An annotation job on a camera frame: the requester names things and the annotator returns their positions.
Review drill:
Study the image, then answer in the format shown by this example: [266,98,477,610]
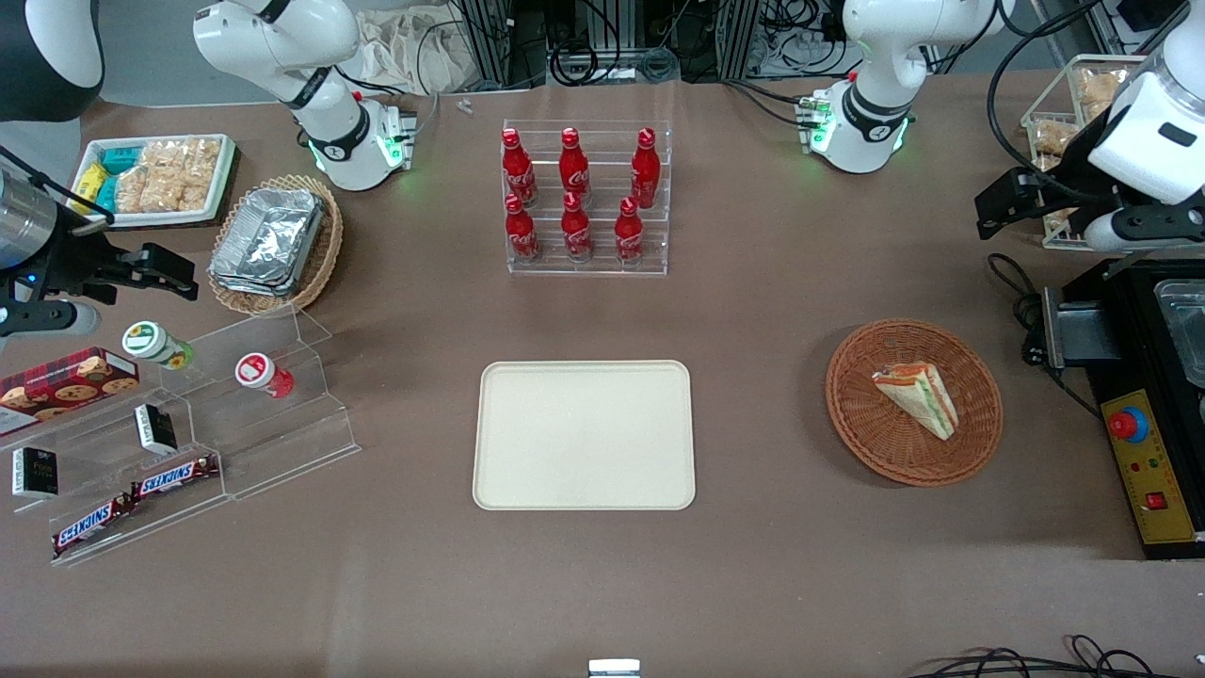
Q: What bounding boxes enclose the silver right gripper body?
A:
[0,174,59,276]

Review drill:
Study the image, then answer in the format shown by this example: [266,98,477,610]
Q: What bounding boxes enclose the triangle sandwich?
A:
[872,363,959,442]

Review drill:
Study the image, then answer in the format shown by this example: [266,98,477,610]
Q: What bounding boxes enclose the white rectangular snack tray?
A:
[68,134,236,229]

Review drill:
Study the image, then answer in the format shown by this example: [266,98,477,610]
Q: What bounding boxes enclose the oval tan wicker basket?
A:
[207,174,345,316]

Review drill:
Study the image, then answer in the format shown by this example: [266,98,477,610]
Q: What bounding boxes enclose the round brown wicker basket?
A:
[826,319,1004,488]

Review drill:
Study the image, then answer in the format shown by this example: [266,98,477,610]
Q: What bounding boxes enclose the cream plastic tray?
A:
[472,360,697,511]

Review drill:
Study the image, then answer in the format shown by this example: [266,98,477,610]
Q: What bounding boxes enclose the clear rice cracker pack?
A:
[179,139,222,210]
[115,165,152,214]
[141,141,186,213]

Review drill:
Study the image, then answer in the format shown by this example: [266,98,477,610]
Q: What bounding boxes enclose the green lidded cup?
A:
[122,321,195,370]

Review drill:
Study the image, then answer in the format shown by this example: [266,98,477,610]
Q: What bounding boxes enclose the red cookie box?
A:
[0,347,140,436]

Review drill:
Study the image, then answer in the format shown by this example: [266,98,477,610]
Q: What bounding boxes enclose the stack of foil trays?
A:
[209,186,327,299]

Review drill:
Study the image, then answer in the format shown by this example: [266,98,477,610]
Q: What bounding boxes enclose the small black box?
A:
[11,447,59,498]
[134,403,178,455]

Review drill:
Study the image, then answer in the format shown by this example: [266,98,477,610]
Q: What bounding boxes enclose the red lidded cup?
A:
[234,352,295,399]

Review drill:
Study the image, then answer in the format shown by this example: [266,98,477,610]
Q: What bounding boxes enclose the clear plastic container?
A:
[1153,280,1205,387]

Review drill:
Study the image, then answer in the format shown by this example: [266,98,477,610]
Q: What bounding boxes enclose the snickers bar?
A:
[129,455,220,500]
[52,494,137,557]

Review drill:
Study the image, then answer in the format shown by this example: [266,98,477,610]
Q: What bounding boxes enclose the black sealing machine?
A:
[1040,256,1205,561]

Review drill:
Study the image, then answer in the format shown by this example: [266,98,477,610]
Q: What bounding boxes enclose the clear acrylic stepped stand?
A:
[0,303,362,568]

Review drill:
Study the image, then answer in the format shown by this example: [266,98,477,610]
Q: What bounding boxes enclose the white cloth bag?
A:
[353,9,476,95]

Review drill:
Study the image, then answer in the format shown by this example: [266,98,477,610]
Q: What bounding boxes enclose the red cola bottle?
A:
[614,196,646,265]
[559,127,591,206]
[504,194,542,263]
[630,127,662,210]
[560,192,594,262]
[503,128,538,208]

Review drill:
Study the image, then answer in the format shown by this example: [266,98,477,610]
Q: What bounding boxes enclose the clear acrylic bottle rack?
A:
[502,119,672,277]

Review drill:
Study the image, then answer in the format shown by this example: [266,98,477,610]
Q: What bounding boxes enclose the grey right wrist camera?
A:
[0,301,101,338]

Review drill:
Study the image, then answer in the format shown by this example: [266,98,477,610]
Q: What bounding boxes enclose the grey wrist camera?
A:
[0,301,101,338]
[1083,207,1205,252]

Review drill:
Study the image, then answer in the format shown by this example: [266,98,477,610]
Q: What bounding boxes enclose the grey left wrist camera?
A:
[1083,207,1205,252]

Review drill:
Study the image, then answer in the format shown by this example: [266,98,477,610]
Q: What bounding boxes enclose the white wire basket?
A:
[1021,54,1164,252]

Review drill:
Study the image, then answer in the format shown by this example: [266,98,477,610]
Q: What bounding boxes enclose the black machine power cable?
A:
[987,252,1102,415]

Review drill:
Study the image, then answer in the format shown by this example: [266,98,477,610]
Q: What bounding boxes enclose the black left arm base cables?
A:
[725,78,812,130]

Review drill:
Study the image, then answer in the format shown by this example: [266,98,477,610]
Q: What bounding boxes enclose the aluminium frame post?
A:
[715,0,763,81]
[457,0,514,90]

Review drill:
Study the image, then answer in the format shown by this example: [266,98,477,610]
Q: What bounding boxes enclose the black coiled cable bundle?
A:
[513,0,716,88]

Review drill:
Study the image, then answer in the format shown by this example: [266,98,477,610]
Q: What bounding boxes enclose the black floor cables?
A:
[908,636,1205,678]

